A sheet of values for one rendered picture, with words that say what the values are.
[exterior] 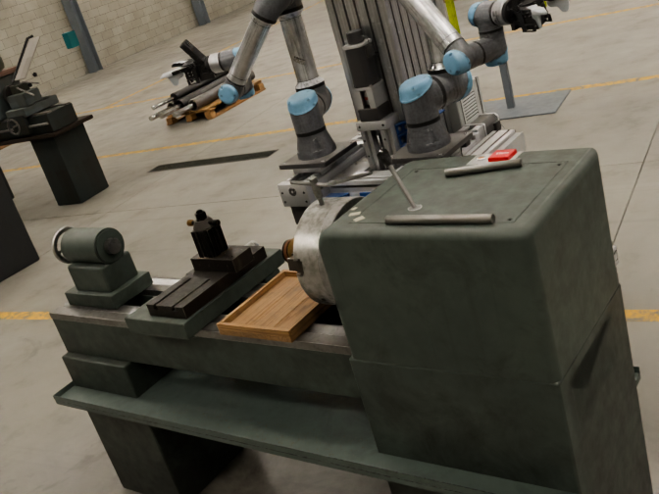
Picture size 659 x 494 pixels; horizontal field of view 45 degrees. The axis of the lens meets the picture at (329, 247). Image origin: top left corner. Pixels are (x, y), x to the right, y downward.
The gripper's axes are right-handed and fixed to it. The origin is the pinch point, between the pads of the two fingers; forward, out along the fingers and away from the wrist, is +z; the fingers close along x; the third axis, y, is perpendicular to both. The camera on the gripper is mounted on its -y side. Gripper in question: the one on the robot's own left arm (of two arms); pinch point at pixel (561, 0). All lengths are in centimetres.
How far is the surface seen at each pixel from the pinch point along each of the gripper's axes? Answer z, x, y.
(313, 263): -24, 89, 34
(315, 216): -29, 80, 25
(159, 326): -83, 124, 51
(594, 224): 28, 37, 44
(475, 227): 28, 71, 23
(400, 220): 10, 78, 21
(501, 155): 2.9, 37.9, 26.5
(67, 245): -145, 128, 30
